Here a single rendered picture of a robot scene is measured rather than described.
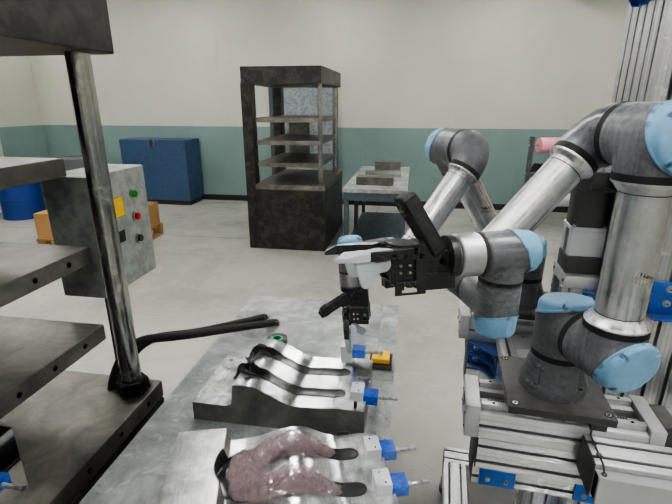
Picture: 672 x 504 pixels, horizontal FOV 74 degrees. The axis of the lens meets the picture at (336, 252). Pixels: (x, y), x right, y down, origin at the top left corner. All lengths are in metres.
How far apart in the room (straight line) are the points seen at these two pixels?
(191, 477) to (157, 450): 0.28
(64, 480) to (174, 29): 7.85
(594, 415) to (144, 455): 1.10
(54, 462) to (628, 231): 1.44
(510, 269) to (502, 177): 7.06
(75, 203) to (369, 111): 6.43
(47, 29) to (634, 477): 1.57
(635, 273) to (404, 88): 6.84
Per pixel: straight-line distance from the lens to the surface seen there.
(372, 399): 1.32
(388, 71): 7.65
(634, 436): 1.27
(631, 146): 0.92
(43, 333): 1.59
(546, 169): 0.98
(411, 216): 0.72
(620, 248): 0.96
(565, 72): 7.94
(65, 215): 1.64
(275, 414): 1.35
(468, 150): 1.34
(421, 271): 0.72
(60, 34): 1.29
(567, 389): 1.17
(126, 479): 1.34
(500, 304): 0.82
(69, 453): 1.50
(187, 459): 1.17
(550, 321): 1.10
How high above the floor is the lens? 1.68
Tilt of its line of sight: 18 degrees down
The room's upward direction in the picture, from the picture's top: straight up
